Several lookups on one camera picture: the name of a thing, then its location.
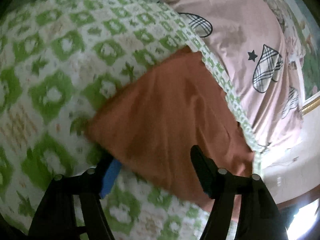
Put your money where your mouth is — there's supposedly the pink pillow with plaid hearts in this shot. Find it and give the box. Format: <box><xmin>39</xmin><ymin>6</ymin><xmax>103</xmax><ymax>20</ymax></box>
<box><xmin>164</xmin><ymin>0</ymin><xmax>303</xmax><ymax>148</ymax></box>

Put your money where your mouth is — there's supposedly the orange-red cloth garment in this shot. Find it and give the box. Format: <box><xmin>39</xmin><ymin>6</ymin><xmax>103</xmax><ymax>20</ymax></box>
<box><xmin>85</xmin><ymin>47</ymin><xmax>254</xmax><ymax>211</ymax></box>

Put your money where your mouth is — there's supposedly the gold framed picture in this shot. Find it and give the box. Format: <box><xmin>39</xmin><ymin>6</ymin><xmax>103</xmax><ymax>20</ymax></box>
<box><xmin>284</xmin><ymin>0</ymin><xmax>319</xmax><ymax>114</ymax></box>

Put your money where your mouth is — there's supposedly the green white patterned quilt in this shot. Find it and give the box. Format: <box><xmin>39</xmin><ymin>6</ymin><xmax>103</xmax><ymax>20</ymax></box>
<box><xmin>1</xmin><ymin>0</ymin><xmax>259</xmax><ymax>233</ymax></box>

